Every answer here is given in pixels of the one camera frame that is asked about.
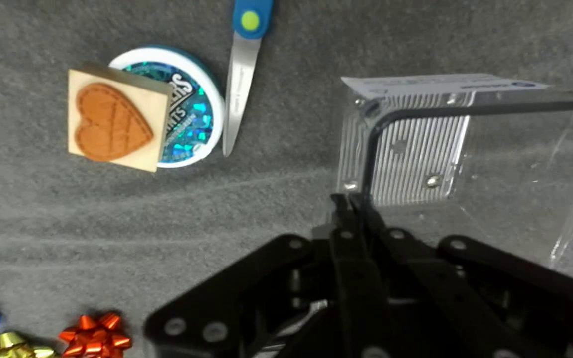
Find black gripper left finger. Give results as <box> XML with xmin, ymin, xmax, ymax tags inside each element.
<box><xmin>142</xmin><ymin>191</ymin><xmax>389</xmax><ymax>358</ymax></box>

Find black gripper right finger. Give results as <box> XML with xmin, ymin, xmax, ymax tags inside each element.
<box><xmin>365</xmin><ymin>209</ymin><xmax>573</xmax><ymax>358</ymax></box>

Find teal round mint tin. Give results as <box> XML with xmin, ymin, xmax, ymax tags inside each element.
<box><xmin>108</xmin><ymin>44</ymin><xmax>228</xmax><ymax>171</ymax></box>

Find wooden heart stamp block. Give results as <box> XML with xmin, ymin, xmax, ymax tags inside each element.
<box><xmin>67</xmin><ymin>62</ymin><xmax>176</xmax><ymax>175</ymax></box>

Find grey tablecloth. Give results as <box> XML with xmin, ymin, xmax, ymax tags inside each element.
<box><xmin>0</xmin><ymin>0</ymin><xmax>573</xmax><ymax>358</ymax></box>

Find red gift bow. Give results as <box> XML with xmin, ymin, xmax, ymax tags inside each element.
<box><xmin>59</xmin><ymin>311</ymin><xmax>136</xmax><ymax>358</ymax></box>

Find gold gift bow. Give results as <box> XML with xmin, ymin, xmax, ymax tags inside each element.
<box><xmin>0</xmin><ymin>329</ymin><xmax>61</xmax><ymax>358</ymax></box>

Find green blue handled scissors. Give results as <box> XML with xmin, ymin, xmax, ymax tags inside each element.
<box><xmin>222</xmin><ymin>0</ymin><xmax>277</xmax><ymax>160</ymax></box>

